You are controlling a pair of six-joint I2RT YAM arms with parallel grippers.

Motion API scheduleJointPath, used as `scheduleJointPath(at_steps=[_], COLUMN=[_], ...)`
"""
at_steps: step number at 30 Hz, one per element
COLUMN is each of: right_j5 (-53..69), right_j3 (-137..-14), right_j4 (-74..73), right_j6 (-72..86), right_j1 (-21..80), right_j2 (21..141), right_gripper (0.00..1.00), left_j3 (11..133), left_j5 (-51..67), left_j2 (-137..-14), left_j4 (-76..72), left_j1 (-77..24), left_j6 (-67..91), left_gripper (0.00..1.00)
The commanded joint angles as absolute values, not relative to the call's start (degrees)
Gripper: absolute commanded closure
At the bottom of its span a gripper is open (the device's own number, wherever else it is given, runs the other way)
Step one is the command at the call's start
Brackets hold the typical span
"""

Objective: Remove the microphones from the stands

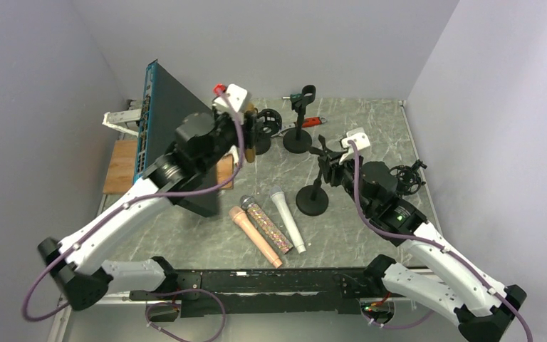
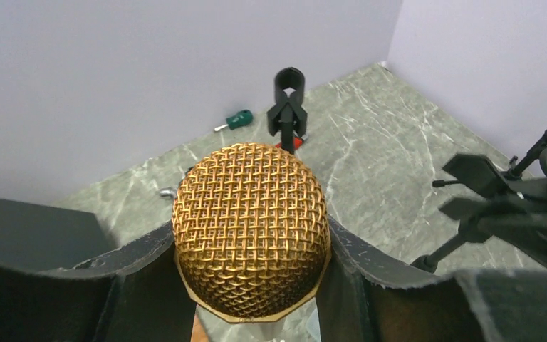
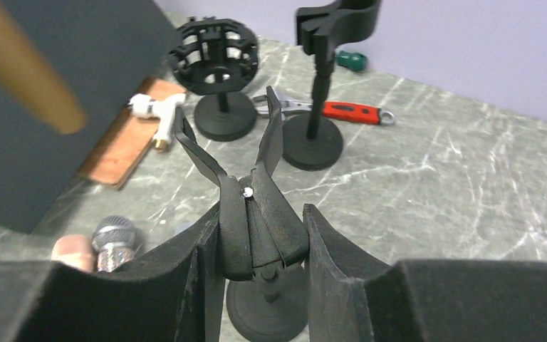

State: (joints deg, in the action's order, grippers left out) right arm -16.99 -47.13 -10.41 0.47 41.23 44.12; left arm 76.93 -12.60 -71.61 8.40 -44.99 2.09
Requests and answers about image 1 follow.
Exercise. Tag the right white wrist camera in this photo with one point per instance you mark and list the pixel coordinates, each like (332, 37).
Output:
(355, 141)

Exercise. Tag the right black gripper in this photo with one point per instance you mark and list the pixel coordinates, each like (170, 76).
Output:
(333, 168)

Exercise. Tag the green handled screwdriver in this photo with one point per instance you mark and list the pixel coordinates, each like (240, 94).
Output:
(293, 97)

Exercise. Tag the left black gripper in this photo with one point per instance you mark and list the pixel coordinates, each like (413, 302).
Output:
(250, 123)

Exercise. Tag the red handled adjustable wrench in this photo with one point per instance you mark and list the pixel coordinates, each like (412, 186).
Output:
(308, 122)

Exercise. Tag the pink microphone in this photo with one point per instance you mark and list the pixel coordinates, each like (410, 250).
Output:
(240, 218)

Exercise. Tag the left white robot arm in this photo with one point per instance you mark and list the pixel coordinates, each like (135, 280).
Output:
(80, 265)

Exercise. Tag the white microphone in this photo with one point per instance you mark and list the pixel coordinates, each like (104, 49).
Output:
(278, 198)

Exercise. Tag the black tripod shock-mount stand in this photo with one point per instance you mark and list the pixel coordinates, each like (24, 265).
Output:
(409, 178)

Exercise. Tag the glitter microphone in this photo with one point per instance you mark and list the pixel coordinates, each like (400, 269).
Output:
(264, 222)

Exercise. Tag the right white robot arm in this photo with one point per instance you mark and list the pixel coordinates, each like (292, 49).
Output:
(481, 307)

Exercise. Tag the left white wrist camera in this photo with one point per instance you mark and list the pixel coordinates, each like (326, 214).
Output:
(231, 99)

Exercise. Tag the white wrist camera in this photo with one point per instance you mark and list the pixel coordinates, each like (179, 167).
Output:
(355, 141)
(231, 99)

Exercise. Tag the wooden board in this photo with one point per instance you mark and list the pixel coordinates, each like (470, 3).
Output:
(119, 178)

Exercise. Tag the blue network switch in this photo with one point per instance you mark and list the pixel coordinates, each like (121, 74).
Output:
(165, 103)

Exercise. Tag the black shock-mount round-base stand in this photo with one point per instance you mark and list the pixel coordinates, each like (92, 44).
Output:
(269, 124)

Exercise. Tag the white bracket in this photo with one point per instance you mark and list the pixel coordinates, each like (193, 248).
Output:
(126, 122)

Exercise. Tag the gold microphone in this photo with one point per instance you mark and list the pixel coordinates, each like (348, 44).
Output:
(250, 132)

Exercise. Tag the black clip round-base stand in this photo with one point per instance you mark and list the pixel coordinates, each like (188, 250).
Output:
(299, 141)

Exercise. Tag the tall black mic stand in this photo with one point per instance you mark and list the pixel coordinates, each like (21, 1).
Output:
(312, 200)

